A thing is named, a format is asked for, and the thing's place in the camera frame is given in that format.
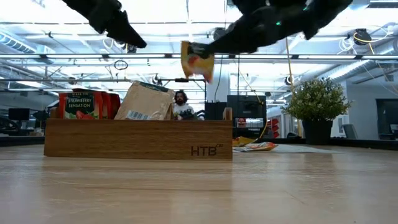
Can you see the red strawberry tea packet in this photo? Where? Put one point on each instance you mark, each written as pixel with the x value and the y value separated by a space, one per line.
pixel 115 104
pixel 81 105
pixel 106 105

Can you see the red stacked object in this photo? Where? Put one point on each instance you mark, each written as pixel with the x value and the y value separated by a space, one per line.
pixel 275 128

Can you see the wooden tea organizer box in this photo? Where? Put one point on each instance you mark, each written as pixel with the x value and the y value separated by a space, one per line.
pixel 136 140

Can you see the black metal frame stand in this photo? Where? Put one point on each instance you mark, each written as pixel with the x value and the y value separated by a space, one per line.
pixel 192 80

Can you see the orange tea packet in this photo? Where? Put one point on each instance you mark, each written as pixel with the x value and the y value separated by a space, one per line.
pixel 244 141
pixel 199 67
pixel 259 147

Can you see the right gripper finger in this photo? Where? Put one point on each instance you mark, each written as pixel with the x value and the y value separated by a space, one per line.
pixel 233 45

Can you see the potted green plant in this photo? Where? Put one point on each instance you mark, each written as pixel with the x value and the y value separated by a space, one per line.
pixel 317 102

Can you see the dark wall screen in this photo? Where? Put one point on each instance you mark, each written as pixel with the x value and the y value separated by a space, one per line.
pixel 387 118

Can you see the person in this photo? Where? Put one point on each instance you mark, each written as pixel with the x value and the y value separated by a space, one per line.
pixel 182 102

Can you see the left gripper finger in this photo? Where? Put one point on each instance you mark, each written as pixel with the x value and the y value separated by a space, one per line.
pixel 127 31

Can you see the black equipment box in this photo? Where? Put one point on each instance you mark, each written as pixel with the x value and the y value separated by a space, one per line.
pixel 214 110

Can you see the black monitor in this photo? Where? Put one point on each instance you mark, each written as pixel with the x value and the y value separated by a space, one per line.
pixel 19 114

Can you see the black computer case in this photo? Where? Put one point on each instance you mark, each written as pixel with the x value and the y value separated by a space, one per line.
pixel 247 109

